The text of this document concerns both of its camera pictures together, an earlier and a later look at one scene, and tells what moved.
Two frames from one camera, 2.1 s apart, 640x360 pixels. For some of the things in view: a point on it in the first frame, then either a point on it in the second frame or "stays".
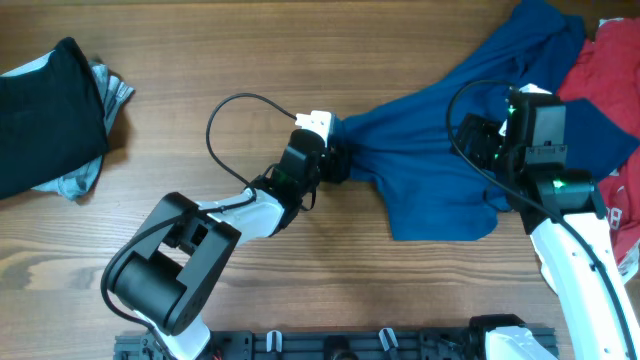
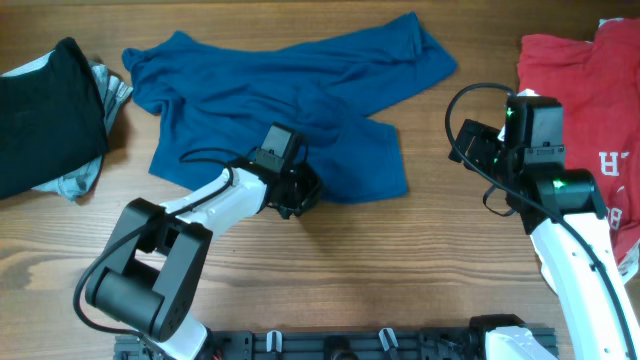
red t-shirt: [604, 74] stays
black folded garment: [52, 121] stays
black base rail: [316, 346] stays
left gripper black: [338, 163] → [304, 190]
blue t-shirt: [406, 154] → [210, 103]
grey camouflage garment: [113, 91] stays
